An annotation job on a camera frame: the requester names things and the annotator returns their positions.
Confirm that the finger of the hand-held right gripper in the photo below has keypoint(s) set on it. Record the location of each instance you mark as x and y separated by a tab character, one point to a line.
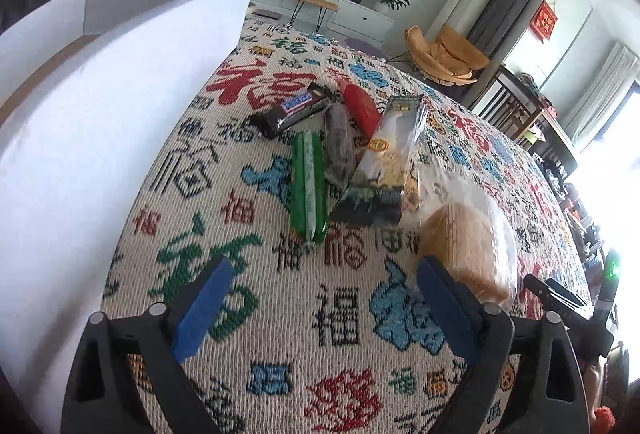
540	290
565	291

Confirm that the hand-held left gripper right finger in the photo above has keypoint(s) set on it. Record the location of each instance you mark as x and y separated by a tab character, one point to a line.
445	309

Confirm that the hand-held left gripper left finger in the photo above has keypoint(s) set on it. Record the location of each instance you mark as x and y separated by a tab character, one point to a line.
205	309

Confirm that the bagged sliced bread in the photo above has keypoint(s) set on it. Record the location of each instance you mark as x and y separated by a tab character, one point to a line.
465	239

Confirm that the green snack packet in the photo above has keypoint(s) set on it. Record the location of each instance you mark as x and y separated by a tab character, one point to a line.
306	184

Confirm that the yellow and dark snack bag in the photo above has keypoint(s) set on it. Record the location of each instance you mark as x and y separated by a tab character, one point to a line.
385	159

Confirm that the clear dark snack packet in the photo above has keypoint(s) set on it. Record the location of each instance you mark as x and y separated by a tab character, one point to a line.
337	144

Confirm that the large white box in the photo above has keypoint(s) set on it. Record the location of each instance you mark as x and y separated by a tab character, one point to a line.
75	139

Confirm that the dark chocolate bar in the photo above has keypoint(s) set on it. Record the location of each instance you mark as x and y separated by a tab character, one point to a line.
290	109

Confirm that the red snack packet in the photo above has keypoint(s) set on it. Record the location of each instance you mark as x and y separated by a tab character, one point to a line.
360	106

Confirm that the printed woven blanket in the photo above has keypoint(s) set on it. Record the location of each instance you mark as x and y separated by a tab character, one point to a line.
300	314

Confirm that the dark cluttered table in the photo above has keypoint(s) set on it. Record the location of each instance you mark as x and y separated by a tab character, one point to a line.
555	144

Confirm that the dark wooden chair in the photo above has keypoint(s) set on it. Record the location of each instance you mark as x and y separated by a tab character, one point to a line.
505	101

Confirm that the white sheer curtain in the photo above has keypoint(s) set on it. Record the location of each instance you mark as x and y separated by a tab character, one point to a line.
605	89

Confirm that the orange lounge chair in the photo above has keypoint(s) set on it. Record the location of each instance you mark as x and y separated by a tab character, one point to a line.
450	54

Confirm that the purple round mat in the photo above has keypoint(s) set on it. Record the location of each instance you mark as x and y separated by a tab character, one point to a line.
362	46

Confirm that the white tv cabinet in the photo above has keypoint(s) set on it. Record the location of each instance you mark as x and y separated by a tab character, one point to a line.
360	16

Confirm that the wooden stool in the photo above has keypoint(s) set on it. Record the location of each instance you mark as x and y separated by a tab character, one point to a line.
314	0

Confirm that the red wall decoration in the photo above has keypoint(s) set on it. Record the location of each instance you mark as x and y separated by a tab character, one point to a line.
544	20

